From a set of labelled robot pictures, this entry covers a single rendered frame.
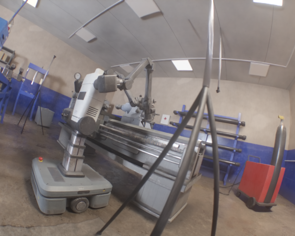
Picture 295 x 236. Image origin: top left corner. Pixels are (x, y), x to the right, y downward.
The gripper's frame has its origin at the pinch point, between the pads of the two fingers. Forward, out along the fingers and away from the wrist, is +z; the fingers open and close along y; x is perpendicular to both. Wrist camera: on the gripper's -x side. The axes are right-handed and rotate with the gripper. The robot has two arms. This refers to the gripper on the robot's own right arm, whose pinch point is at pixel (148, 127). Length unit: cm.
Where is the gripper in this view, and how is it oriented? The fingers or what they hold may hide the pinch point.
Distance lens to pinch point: 138.2
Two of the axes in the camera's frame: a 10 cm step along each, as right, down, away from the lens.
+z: 0.3, 9.6, 2.8
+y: -7.9, -1.5, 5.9
